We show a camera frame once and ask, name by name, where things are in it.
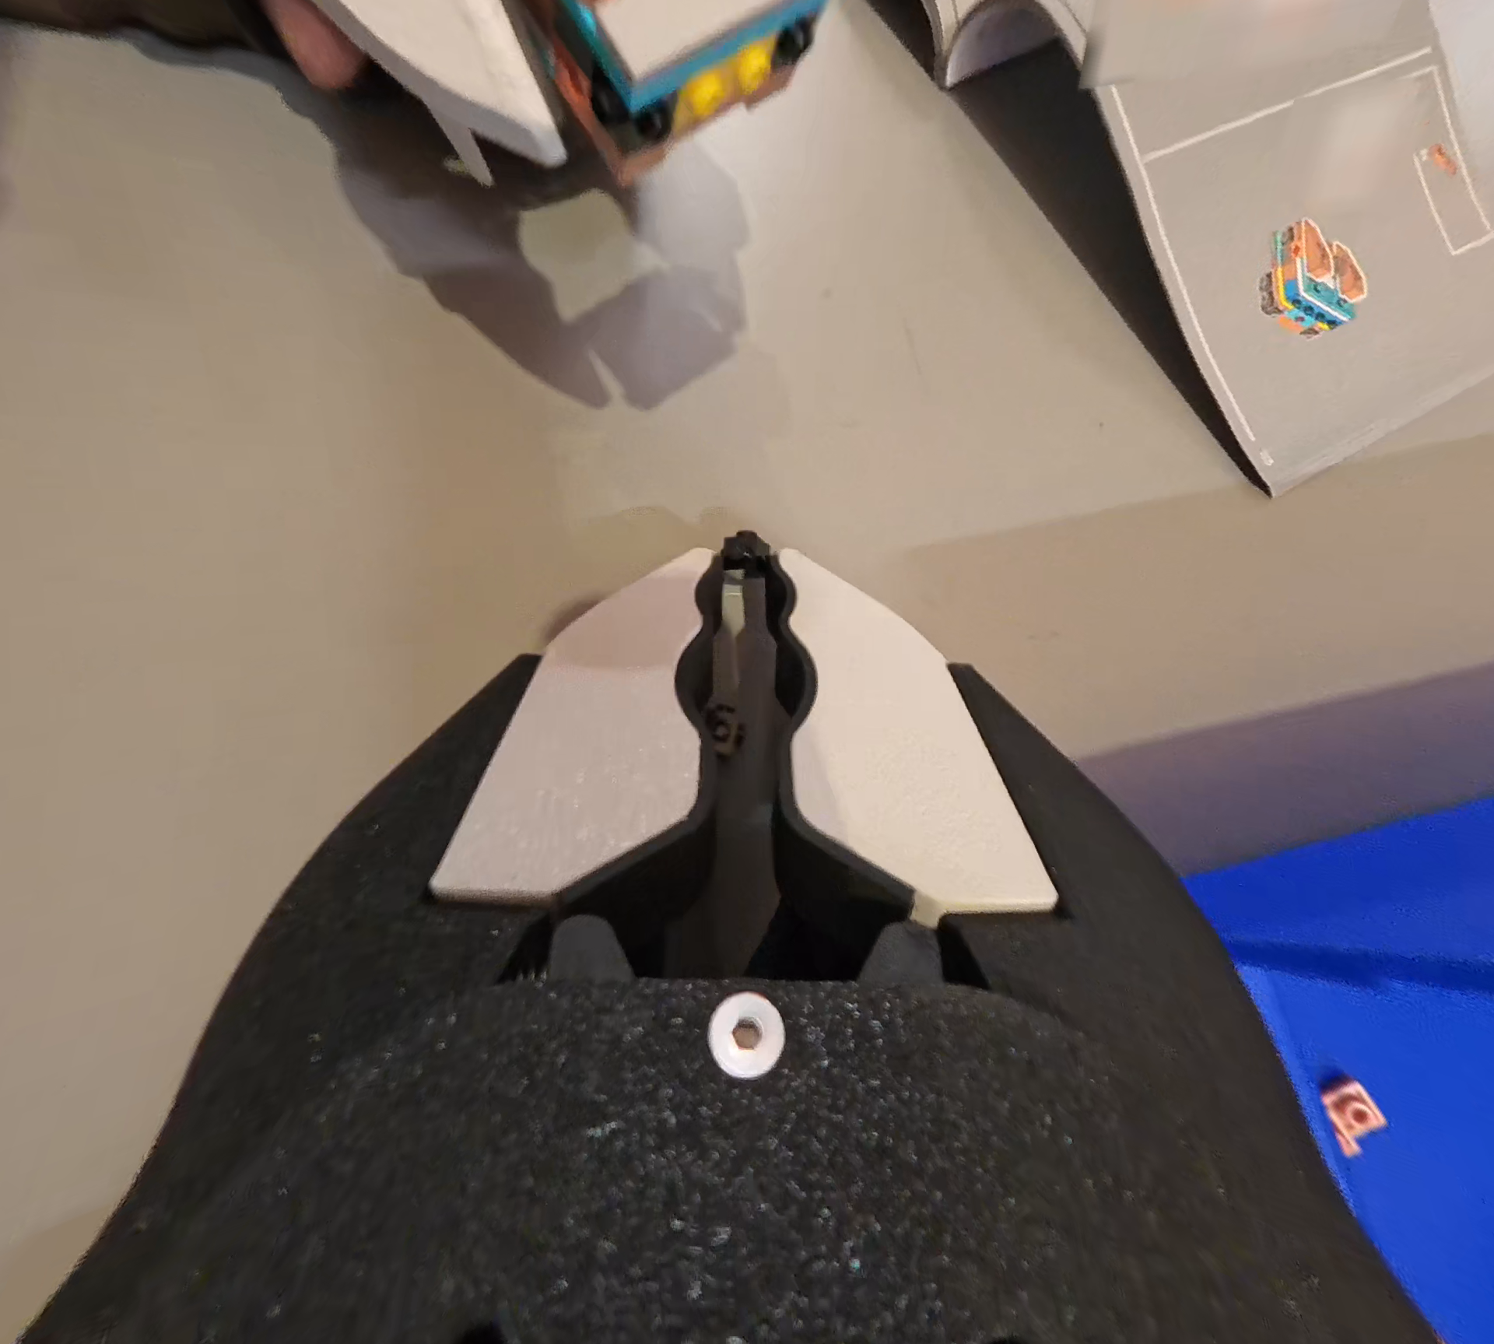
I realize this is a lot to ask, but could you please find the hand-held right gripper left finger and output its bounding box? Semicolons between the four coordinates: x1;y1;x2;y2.
430;546;750;950

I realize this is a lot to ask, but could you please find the grey desk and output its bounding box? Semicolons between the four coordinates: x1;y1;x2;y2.
0;0;1494;1344

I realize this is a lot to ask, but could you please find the blue plastic storage bin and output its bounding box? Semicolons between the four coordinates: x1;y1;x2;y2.
1178;795;1494;1344

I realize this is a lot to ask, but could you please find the person's left hand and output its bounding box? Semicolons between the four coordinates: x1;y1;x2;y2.
248;0;375;93

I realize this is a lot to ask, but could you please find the grey instruction booklet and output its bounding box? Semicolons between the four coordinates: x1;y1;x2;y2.
845;0;1494;499

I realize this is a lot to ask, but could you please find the pink brick piece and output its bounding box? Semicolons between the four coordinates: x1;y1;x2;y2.
1317;1069;1392;1159

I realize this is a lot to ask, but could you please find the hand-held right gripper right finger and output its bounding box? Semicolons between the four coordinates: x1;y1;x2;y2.
747;546;1060;954

